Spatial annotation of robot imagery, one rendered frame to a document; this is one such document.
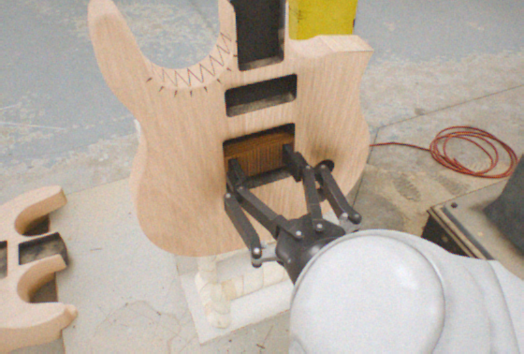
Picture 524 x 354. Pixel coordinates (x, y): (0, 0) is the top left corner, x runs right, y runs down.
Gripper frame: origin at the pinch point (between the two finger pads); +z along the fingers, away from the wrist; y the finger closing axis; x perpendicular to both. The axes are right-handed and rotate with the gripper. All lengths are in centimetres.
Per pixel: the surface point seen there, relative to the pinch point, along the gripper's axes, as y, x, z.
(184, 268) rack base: -11.8, -33.9, 11.1
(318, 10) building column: 70, -40, 111
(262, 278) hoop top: -0.8, -24.9, -2.0
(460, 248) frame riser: 96, -108, 29
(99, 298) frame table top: -28.2, -36.6, 12.8
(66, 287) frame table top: -34, -37, 17
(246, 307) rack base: -3.3, -35.6, -0.2
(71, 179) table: -31, -39, 51
